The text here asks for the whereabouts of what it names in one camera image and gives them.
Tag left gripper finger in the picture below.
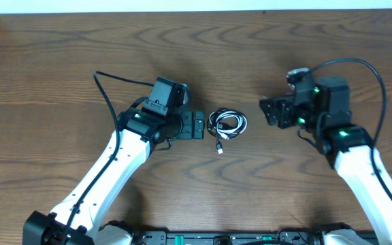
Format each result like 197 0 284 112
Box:
177 111 193 140
193 111 205 140

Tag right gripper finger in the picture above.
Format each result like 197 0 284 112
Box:
259 98 278 125
267 98 290 129

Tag black usb cable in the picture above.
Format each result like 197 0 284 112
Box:
206 108 248 141

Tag white usb cable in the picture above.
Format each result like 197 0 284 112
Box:
208 110 248 154

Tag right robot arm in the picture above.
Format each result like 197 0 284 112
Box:
259 74 392 244

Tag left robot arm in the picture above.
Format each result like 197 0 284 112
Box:
22 77 191 244

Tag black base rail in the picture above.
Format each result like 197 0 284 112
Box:
93 220 380 245

